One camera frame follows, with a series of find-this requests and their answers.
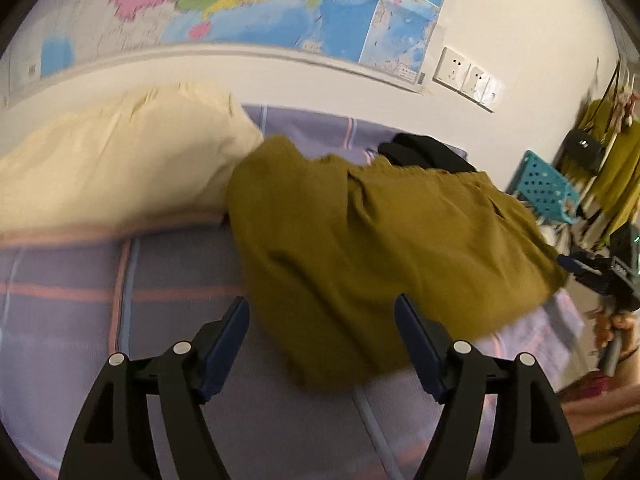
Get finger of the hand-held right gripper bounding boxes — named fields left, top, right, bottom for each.
left=556, top=251, right=616, bottom=292

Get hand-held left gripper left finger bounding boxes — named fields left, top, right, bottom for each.
left=59, top=296, right=251, bottom=480

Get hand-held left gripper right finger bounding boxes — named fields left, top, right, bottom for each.
left=394, top=293, right=586, bottom=480

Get olive green garment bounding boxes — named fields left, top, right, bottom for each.
left=226, top=135, right=569, bottom=392

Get black shoulder bag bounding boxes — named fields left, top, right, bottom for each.
left=564, top=60, right=623, bottom=175

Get person's right forearm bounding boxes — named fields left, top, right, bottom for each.
left=560, top=357, right=640, bottom=436

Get hanging yellow clothes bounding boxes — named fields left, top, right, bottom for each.
left=556, top=91, right=640, bottom=251

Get person's right hand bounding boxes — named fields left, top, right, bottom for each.
left=594, top=307, right=640, bottom=377

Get teal perforated plastic basket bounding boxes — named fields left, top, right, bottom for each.
left=506, top=150, right=582, bottom=224

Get purple plaid bed sheet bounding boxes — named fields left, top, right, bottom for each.
left=0, top=105, right=587, bottom=480

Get person's mustard clothing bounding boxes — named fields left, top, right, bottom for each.
left=575, top=425, right=640, bottom=468

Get black cloth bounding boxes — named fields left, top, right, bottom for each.
left=377, top=132, right=477, bottom=174

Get cream pillow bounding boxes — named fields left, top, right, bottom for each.
left=0, top=81, right=266, bottom=235

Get white wall socket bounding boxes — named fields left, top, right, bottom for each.
left=462, top=65, right=490, bottom=99
left=432, top=46, right=472, bottom=89
left=481, top=76, right=504, bottom=112

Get colourful wall map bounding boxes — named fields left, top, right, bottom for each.
left=6, top=0, right=460, bottom=97

